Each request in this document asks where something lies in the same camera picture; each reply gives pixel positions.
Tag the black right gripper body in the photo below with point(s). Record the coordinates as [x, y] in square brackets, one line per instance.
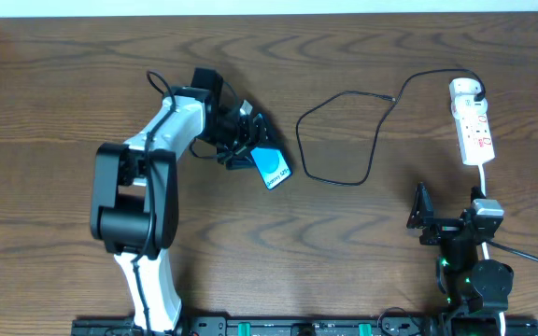
[444, 228]

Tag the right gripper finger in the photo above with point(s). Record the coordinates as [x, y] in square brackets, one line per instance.
[476, 193]
[422, 212]

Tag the blue screen Galaxy smartphone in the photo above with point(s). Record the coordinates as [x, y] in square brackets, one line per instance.
[272, 166]

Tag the white power strip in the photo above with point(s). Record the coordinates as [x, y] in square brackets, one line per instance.
[474, 135]

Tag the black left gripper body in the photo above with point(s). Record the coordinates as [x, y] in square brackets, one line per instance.
[248, 141]

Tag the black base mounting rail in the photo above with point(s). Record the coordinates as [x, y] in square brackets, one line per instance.
[388, 325]

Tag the white charger adapter plug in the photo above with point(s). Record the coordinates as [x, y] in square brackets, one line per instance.
[467, 86]

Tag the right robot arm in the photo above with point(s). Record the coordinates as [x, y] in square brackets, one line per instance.
[477, 289]

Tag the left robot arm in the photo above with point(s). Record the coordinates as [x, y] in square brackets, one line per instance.
[135, 197]

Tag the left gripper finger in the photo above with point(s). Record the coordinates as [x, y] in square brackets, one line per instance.
[234, 161]
[266, 135]

